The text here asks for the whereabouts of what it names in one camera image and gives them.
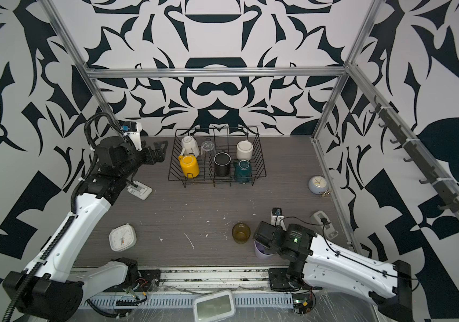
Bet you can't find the lilac plastic cup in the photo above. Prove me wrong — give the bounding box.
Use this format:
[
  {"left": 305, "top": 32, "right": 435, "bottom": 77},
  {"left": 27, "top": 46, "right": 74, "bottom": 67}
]
[{"left": 254, "top": 241, "right": 274, "bottom": 260}]

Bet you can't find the olive glass cup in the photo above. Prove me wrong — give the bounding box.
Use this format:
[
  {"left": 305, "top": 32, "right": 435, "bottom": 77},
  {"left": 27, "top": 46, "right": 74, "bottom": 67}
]
[{"left": 232, "top": 223, "right": 251, "bottom": 244}]

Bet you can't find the yellow mug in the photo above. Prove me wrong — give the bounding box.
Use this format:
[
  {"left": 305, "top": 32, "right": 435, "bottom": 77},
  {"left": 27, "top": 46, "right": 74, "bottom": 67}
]
[{"left": 178, "top": 154, "right": 200, "bottom": 178}]

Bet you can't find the cream white mug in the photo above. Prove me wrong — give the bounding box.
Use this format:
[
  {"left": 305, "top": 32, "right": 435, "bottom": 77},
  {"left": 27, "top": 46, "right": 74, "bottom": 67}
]
[{"left": 180, "top": 136, "right": 200, "bottom": 158}]

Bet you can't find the clear glass cup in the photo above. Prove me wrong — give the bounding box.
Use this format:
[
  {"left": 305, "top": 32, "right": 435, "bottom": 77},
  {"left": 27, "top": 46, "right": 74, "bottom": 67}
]
[{"left": 200, "top": 138, "right": 216, "bottom": 158}]

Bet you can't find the black mug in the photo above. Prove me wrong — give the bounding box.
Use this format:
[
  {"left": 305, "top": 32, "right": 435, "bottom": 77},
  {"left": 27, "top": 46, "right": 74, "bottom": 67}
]
[{"left": 213, "top": 152, "right": 232, "bottom": 177}]

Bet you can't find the dark green mug white inside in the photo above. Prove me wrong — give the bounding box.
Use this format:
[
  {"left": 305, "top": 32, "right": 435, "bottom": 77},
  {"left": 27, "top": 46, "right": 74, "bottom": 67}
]
[{"left": 234, "top": 160, "right": 252, "bottom": 184}]

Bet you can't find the black wire dish rack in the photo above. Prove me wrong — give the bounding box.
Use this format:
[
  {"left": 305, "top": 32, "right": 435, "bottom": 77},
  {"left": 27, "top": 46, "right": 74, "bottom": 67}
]
[{"left": 168, "top": 126, "right": 267, "bottom": 186}]

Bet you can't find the white mug red inside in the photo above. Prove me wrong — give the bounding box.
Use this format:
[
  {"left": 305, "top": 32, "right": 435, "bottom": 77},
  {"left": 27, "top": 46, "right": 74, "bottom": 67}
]
[{"left": 236, "top": 140, "right": 254, "bottom": 161}]

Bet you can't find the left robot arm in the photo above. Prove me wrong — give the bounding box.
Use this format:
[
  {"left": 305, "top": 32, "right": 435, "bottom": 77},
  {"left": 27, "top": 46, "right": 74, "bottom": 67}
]
[{"left": 2, "top": 113, "right": 169, "bottom": 321}]

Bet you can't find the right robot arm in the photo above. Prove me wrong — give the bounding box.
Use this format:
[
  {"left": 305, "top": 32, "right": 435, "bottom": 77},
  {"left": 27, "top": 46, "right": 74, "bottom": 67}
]
[{"left": 253, "top": 221, "right": 413, "bottom": 321}]

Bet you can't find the white rectangular device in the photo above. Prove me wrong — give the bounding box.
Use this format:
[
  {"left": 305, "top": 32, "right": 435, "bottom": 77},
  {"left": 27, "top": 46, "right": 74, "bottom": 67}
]
[{"left": 127, "top": 181, "right": 153, "bottom": 201}]

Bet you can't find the grey tape dispenser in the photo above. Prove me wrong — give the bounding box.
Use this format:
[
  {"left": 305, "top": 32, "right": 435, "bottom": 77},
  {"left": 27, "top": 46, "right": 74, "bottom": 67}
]
[{"left": 310, "top": 211, "right": 339, "bottom": 240}]

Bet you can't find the round grey alarm clock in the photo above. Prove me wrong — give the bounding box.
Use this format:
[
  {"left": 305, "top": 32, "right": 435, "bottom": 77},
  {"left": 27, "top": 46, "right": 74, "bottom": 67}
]
[{"left": 308, "top": 175, "right": 330, "bottom": 195}]

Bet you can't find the small circuit board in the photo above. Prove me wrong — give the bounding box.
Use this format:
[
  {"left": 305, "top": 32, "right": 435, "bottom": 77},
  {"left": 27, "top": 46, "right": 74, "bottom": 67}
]
[{"left": 293, "top": 292, "right": 316, "bottom": 315}]

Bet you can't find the square white clock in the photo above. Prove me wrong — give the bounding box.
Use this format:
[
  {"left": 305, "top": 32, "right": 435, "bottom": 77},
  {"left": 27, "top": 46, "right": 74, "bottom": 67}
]
[{"left": 109, "top": 224, "right": 137, "bottom": 252}]

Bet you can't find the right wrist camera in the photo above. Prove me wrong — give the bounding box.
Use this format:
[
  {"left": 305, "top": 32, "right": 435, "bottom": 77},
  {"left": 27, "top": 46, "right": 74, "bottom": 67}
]
[{"left": 271, "top": 207, "right": 287, "bottom": 231}]

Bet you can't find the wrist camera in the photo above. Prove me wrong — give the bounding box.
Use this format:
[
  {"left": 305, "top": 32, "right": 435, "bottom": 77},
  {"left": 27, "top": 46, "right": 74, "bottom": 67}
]
[
  {"left": 119, "top": 120, "right": 142, "bottom": 151},
  {"left": 271, "top": 207, "right": 287, "bottom": 231}
]

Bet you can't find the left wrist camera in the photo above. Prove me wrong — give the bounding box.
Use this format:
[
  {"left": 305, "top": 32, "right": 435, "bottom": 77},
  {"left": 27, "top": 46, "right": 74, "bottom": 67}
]
[{"left": 119, "top": 120, "right": 142, "bottom": 151}]

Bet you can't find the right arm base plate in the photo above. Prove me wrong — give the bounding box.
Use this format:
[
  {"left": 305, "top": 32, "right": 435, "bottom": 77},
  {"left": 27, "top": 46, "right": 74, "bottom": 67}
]
[{"left": 268, "top": 268, "right": 305, "bottom": 292}]

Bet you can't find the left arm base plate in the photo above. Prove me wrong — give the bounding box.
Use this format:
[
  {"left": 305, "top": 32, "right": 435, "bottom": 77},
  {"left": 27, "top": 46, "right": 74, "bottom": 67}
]
[{"left": 130, "top": 269, "right": 161, "bottom": 292}]

